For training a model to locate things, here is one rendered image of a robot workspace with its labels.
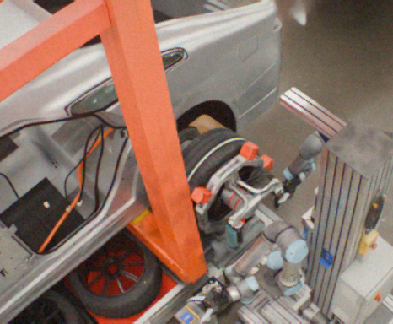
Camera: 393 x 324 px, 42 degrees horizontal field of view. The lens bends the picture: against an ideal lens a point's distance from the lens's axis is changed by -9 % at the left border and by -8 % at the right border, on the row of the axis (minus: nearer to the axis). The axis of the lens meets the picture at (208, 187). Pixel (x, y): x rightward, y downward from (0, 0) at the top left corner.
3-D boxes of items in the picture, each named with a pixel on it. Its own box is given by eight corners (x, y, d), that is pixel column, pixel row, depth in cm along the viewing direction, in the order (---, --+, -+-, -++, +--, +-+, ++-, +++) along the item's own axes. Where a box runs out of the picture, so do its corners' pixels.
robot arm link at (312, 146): (311, 157, 301) (289, 184, 347) (325, 148, 304) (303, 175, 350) (298, 140, 303) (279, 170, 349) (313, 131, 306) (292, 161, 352)
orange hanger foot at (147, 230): (141, 211, 392) (131, 182, 364) (191, 256, 367) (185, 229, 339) (124, 225, 386) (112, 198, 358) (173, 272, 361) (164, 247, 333)
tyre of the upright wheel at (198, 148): (223, 191, 407) (244, 116, 368) (246, 210, 396) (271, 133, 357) (154, 224, 365) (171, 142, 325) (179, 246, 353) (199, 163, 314)
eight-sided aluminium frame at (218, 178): (258, 189, 386) (255, 138, 341) (265, 195, 383) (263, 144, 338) (201, 240, 367) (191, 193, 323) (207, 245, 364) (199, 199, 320)
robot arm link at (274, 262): (280, 256, 316) (281, 245, 305) (292, 273, 309) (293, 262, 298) (262, 266, 314) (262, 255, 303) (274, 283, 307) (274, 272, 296)
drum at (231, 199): (235, 191, 362) (234, 177, 351) (260, 209, 352) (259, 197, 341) (220, 204, 358) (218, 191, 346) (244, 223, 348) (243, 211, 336)
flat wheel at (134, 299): (106, 227, 417) (99, 210, 397) (180, 262, 394) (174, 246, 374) (61, 294, 386) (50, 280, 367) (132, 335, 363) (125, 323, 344)
